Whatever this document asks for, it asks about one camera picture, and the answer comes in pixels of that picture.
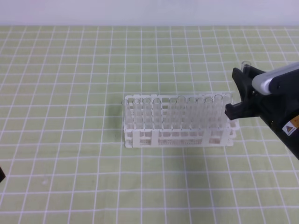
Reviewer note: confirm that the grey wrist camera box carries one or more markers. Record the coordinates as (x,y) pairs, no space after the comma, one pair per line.
(284,80)

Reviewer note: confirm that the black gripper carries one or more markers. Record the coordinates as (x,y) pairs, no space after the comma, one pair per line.
(280,112)

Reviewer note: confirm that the clear test tube far left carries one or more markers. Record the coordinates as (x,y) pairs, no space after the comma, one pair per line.
(128,117)

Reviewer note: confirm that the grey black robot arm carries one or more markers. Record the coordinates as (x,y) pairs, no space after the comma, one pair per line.
(292,140)

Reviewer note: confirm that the white test tube rack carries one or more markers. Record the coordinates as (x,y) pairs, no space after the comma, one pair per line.
(221,136)

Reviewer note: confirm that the black object at left edge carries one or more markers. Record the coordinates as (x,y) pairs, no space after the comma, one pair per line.
(2,175)

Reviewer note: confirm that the clear test tube far right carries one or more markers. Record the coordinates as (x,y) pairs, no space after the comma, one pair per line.
(227,99)

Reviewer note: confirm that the clear glass test tube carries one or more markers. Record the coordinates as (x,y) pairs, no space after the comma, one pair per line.
(244,65)

